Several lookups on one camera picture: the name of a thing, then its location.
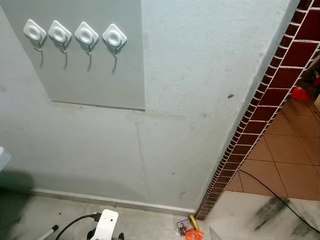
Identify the white table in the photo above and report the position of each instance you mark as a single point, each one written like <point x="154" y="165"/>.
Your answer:
<point x="4" y="159"/>

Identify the grey wall panel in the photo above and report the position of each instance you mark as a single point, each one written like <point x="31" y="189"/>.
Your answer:
<point x="100" y="80"/>

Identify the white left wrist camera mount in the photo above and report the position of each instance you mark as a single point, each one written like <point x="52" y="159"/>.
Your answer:
<point x="107" y="222"/>

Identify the white metal table leg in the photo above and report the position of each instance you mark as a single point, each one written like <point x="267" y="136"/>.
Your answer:
<point x="47" y="233"/>

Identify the yellow plastic item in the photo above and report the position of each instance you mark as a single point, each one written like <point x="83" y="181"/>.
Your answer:
<point x="194" y="222"/>

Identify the pale skirting board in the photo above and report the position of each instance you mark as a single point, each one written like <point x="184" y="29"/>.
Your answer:
<point x="125" y="204"/>

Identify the red plastic object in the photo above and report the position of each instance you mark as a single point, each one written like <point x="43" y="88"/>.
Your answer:
<point x="300" y="93"/>

